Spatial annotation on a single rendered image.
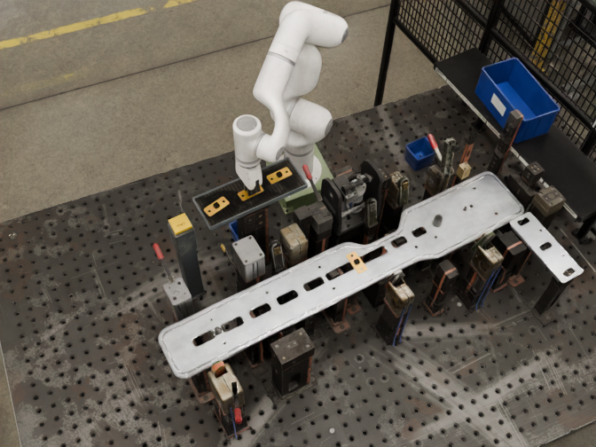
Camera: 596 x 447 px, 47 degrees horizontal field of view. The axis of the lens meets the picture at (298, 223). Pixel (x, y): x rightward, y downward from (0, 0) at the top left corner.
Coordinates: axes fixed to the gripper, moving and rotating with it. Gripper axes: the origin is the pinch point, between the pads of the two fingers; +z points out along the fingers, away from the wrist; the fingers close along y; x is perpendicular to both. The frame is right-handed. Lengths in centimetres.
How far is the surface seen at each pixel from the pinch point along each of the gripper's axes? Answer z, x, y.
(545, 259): 19, 78, 68
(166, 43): 118, 54, -205
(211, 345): 19, -36, 35
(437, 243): 19, 50, 43
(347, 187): 0.1, 27.8, 16.9
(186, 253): 17.1, -26.7, 1.4
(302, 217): 8.9, 11.9, 14.5
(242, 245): 7.7, -11.5, 13.9
